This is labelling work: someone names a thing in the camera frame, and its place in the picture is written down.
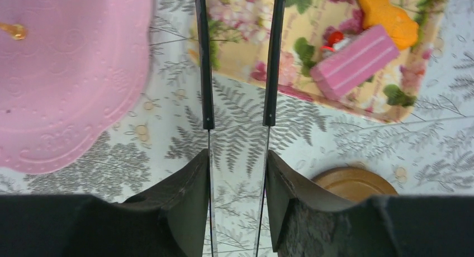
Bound floral rectangular serving tray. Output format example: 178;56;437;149
206;0;447;123

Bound pink cake slice toy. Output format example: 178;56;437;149
310;25;400;101

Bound brown saucer right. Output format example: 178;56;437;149
312;166;397;202

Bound black metal tongs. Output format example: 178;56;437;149
195;0;286;256

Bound pink three-tier cake stand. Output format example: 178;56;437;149
1;0;153;174

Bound orange star cookie toy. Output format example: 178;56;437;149
358;0;419;51

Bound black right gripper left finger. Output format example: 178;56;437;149
1;149;210;256

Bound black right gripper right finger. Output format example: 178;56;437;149
266;151;473;256

